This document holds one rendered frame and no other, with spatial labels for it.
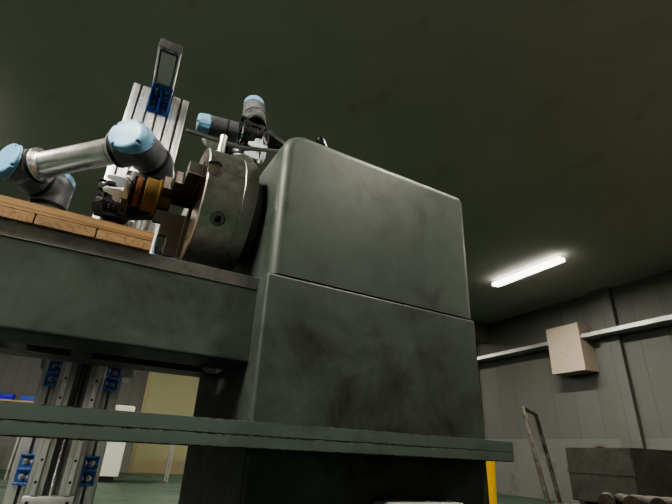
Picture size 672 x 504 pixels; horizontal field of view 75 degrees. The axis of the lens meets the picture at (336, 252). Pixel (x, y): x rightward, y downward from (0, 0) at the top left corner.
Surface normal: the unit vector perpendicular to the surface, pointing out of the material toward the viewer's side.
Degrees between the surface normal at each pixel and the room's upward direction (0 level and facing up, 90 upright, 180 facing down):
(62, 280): 90
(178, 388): 90
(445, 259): 90
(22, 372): 90
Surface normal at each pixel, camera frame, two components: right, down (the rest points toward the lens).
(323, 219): 0.49, -0.34
